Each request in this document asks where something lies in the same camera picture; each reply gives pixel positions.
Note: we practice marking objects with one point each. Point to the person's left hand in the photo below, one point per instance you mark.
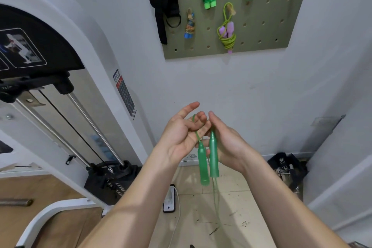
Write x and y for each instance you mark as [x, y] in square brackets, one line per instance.
[177, 140]

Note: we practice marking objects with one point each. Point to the person's right hand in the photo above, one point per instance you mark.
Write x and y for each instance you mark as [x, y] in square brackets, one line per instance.
[232, 149]

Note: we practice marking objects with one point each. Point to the person's left thumb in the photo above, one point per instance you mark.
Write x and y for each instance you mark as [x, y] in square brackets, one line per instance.
[188, 109]

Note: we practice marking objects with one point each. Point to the person's right thumb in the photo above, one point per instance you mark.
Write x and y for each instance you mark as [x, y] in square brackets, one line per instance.
[215, 122]

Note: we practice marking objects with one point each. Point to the person's right forearm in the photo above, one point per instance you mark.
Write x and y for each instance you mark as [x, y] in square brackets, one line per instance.
[290, 213]

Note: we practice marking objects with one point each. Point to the person's left forearm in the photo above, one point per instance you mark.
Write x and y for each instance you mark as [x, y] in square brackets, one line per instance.
[136, 207]

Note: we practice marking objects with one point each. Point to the red and white warning sticker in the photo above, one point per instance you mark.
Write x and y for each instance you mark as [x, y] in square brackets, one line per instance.
[125, 93]

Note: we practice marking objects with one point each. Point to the black bag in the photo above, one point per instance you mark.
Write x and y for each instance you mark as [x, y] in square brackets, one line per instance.
[287, 166]

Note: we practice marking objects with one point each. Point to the white power strip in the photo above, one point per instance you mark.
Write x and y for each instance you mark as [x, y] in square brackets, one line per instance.
[169, 198]

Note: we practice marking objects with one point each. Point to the steel guide rod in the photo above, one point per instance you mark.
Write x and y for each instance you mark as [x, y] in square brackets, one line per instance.
[52, 133]
[96, 130]

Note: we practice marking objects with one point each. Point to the black weight stack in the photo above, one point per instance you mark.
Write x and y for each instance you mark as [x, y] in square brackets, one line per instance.
[113, 181]

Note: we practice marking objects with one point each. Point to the wooden peg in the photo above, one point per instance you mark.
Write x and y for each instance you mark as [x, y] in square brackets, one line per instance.
[232, 11]

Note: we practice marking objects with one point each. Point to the olive green pegboard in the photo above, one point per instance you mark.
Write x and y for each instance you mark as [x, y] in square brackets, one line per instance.
[261, 24]

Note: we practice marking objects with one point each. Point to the black metal hook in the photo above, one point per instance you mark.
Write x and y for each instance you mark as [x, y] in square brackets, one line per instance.
[70, 159]

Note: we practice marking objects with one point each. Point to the black pulley carriage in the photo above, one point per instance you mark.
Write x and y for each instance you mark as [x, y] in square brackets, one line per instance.
[32, 85]

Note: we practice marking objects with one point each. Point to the black exercise diagram panel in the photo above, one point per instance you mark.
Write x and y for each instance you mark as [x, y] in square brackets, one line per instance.
[35, 44]

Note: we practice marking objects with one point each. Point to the grey metal bar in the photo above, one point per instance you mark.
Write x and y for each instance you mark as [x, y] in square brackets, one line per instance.
[16, 202]

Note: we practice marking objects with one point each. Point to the clear plastic wall patch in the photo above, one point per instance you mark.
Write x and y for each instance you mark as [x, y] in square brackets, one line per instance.
[327, 121]

